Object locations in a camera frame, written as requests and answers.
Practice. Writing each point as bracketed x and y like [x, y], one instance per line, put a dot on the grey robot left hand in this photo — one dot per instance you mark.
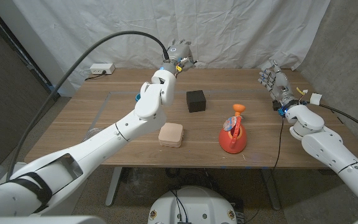
[179, 54]

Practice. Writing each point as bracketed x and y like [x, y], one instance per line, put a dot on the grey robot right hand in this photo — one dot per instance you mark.
[280, 87]

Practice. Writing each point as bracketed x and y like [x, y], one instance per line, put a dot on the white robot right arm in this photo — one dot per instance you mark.
[337, 155]

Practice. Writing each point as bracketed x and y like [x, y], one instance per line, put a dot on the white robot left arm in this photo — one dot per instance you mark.
[104, 146]

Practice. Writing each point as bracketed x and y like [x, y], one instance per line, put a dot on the black cube box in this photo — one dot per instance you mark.
[196, 102]

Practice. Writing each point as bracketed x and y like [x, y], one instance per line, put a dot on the orange flower watering can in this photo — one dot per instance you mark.
[232, 140]

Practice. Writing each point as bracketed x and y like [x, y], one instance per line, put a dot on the pink square jewelry box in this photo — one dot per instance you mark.
[171, 134]

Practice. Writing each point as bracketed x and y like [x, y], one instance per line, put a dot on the white backdrop cloth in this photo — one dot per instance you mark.
[228, 31]

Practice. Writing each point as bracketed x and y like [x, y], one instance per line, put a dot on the blue cup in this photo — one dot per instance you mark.
[137, 97]

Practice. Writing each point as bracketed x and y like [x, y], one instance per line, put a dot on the white power strip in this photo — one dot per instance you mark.
[102, 68]

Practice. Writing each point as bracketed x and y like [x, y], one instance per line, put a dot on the grey table leg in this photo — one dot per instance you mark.
[272, 189]
[113, 186]

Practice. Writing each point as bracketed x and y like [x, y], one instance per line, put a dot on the clear plastic jar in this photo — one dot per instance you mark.
[92, 132]

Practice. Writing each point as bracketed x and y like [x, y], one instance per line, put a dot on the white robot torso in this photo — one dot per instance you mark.
[191, 208]

